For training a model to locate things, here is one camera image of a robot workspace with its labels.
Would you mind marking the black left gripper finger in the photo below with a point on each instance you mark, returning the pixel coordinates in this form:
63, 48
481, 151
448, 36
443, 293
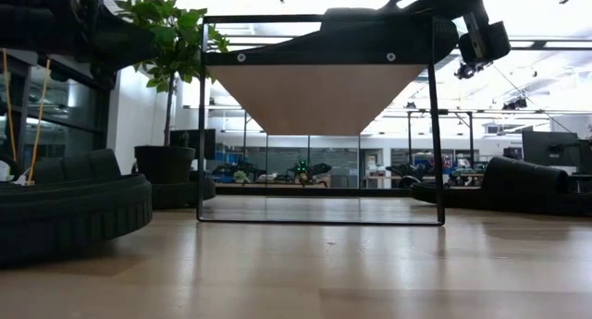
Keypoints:
129, 46

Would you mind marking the wooden shelf black metal frame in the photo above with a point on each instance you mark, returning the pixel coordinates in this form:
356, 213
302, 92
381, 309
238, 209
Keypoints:
319, 97

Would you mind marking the black background robot arm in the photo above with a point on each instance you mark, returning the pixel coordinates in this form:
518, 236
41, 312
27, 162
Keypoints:
319, 168

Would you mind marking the black ceiling spotlight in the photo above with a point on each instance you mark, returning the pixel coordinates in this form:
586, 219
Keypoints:
467, 70

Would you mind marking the black computer monitor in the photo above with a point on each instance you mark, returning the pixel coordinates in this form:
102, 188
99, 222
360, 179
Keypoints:
550, 148
203, 143

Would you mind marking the green plant in black pot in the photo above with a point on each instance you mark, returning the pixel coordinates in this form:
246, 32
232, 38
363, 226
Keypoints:
164, 164

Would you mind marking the black background rig frame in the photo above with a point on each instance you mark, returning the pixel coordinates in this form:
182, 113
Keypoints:
410, 138

